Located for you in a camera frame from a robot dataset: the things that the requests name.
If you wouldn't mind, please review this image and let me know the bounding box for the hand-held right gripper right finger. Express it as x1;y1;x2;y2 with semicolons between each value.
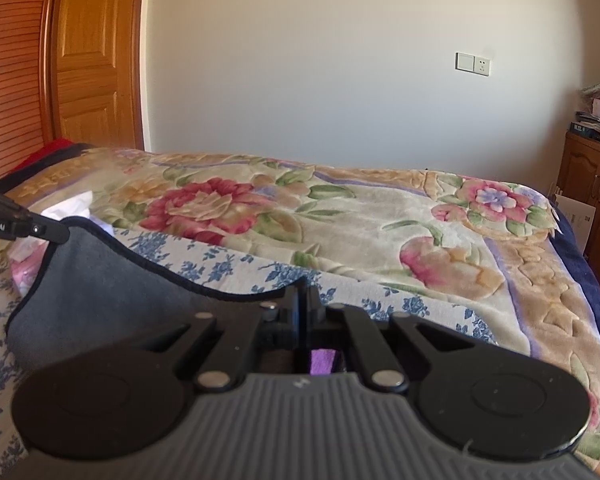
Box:
305;275;476;394

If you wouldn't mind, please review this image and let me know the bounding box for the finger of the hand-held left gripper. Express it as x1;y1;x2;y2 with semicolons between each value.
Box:
28;210;72;245

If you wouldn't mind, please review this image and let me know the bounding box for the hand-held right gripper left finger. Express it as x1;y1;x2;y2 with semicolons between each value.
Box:
145;280;303;393

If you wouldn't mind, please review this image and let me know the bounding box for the grey towel with dark edge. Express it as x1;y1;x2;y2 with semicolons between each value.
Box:
5;215;306;382

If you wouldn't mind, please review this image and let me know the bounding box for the white pink cloth bundle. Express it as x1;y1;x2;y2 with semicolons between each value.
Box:
29;190;114;237

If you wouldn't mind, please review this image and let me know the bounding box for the pink plastic bag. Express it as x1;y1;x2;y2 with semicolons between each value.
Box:
9;239;50;297

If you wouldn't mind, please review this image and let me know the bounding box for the red cloth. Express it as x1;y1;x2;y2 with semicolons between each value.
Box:
16;137;77;172

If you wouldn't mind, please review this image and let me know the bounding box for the white sheet with blue flowers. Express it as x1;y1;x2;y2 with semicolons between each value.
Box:
0;227;499;477

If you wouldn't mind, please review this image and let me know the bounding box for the floral plush blanket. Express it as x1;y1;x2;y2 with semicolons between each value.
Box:
0;146;600;480

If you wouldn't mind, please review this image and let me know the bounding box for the wooden louvered door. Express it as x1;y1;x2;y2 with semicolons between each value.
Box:
0;0;57;188

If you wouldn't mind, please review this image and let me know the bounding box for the wooden panel door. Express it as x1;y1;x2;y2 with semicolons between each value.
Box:
49;0;149;152

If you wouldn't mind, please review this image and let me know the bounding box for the white cardboard sheet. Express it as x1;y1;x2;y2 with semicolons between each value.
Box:
552;192;597;257

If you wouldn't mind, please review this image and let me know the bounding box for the wooden cabinet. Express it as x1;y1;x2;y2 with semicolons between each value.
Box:
554;130;600;322

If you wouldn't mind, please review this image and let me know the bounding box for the stack of books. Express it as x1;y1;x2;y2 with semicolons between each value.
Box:
568;110;600;144

